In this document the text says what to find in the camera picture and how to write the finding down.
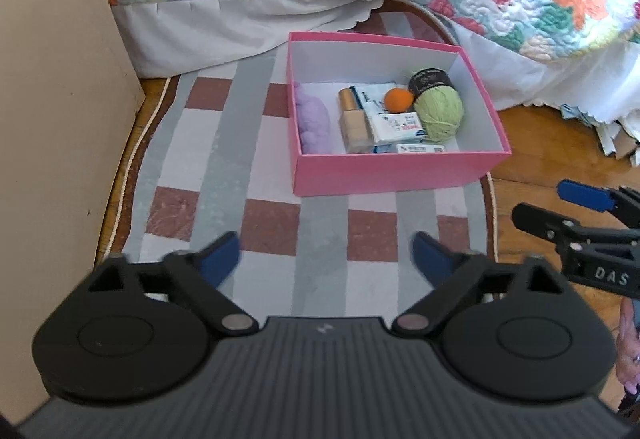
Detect person's right hand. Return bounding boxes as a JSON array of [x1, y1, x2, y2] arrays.
[[614, 299, 640, 396]]

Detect beige cabinet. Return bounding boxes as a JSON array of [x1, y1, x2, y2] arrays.
[[0, 0, 146, 425]]

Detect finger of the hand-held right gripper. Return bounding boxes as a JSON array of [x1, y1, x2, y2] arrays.
[[556, 179, 622, 216], [511, 202, 582, 246]]

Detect green yarn ball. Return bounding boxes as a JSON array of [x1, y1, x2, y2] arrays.
[[407, 67, 466, 144]]

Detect small white tissue pack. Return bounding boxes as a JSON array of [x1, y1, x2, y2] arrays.
[[372, 113, 427, 144]]

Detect checkered oval rug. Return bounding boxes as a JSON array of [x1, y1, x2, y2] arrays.
[[95, 0, 498, 320]]

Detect foundation bottle with gold cap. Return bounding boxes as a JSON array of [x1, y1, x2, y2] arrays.
[[337, 88, 375, 154]]

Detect light blue wipes pack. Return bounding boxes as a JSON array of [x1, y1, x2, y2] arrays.
[[352, 83, 411, 120]]

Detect pink cardboard box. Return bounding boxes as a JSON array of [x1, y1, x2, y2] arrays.
[[286, 31, 512, 197]]

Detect purple plush toy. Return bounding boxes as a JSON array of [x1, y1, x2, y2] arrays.
[[294, 81, 333, 156]]

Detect crumpled papers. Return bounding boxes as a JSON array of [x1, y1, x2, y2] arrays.
[[560, 101, 640, 162]]

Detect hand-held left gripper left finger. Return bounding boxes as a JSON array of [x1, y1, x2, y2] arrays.
[[82, 231, 260, 336]]

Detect orange makeup sponge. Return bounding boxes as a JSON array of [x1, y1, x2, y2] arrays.
[[384, 89, 416, 114]]

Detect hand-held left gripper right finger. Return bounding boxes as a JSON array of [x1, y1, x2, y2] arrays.
[[391, 231, 568, 339]]

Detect clear box with orange label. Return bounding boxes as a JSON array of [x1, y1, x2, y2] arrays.
[[395, 142, 447, 154]]

